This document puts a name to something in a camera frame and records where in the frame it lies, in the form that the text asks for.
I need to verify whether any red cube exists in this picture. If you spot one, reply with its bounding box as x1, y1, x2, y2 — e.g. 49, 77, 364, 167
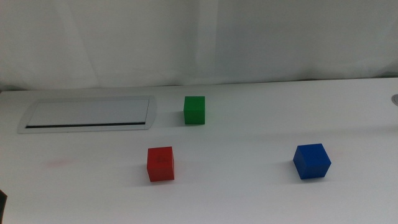
146, 146, 175, 183

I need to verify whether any green cube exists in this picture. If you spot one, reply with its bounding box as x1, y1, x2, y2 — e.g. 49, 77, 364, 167
183, 95, 206, 126

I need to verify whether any blue cube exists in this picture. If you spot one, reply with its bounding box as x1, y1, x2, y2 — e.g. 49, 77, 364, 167
292, 142, 332, 180

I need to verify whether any white cloth backdrop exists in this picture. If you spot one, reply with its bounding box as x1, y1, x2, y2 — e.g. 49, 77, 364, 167
0, 0, 398, 91

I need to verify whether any silver table cable hatch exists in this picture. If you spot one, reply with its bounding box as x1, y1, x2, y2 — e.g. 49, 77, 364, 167
17, 95, 158, 134

